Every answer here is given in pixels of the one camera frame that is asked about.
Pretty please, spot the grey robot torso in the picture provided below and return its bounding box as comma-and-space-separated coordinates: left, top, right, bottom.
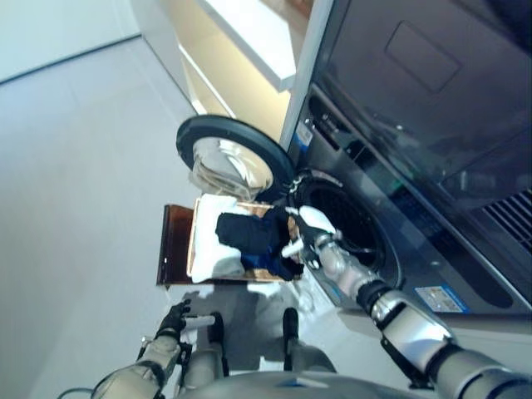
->
186, 369, 441, 399

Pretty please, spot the grey stacked dryer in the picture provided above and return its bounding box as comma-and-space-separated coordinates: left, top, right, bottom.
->
309, 0, 532, 250

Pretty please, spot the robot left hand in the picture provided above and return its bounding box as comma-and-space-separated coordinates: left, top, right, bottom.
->
156, 301, 217, 341

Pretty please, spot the round black washer door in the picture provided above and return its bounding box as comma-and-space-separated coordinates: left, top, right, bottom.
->
175, 116, 296, 197

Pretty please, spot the silver robot right leg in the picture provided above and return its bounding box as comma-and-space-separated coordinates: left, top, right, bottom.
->
282, 309, 337, 375

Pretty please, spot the white garment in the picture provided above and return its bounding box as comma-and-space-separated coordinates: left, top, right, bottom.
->
191, 194, 246, 282

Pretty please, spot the wicker laundry basket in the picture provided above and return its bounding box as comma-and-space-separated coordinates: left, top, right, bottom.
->
189, 197, 308, 284

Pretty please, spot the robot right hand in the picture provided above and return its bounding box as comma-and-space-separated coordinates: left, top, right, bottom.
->
280, 204, 340, 269

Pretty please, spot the black garment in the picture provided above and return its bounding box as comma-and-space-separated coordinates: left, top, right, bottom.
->
214, 206, 307, 280

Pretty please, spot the blue garment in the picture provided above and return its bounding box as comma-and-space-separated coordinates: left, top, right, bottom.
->
240, 244, 283, 273

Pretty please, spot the blue white energy label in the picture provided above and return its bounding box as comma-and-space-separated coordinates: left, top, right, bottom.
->
415, 283, 458, 313

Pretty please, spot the grey front-load washing machine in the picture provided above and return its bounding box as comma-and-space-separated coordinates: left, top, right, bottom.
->
286, 82, 532, 318

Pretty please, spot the white counter unit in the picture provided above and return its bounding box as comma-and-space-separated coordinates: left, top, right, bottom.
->
140, 0, 311, 117

